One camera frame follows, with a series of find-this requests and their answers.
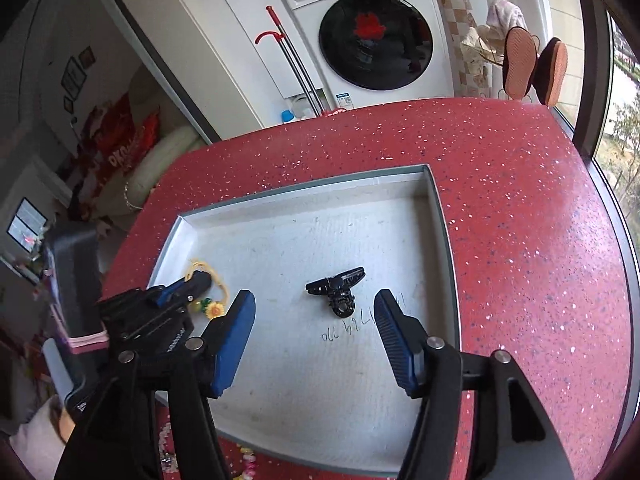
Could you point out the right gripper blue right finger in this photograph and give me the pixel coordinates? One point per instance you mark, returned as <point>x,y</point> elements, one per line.
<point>404,341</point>

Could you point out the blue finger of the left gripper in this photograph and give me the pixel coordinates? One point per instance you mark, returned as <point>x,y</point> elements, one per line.
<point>192,282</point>

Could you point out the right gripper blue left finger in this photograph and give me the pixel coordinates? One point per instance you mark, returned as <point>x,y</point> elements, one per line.
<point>225,341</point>

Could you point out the black hair claw clip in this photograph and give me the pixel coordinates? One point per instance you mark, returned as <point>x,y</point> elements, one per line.
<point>338,290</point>

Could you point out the grey jewelry tray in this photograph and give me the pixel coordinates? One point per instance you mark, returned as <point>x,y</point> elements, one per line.
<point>311,387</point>

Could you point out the cream sofa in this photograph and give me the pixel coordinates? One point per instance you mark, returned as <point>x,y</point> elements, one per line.
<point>124,196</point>

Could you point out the red cushion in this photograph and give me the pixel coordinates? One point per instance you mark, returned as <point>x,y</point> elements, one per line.
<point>112,140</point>

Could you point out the right brown slipper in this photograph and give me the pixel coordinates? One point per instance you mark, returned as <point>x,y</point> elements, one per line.
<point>550,71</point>

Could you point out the brown slipper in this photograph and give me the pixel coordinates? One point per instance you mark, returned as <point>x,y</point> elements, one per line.
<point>550,71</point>
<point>519,62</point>

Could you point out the pink cloth on rack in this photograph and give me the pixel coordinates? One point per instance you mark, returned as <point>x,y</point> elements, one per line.
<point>485,42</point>

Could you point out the left brown slipper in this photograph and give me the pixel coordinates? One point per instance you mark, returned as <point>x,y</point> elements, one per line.
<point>519,62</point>

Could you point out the white washing machine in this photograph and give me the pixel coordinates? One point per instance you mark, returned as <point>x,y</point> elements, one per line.
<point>372,52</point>

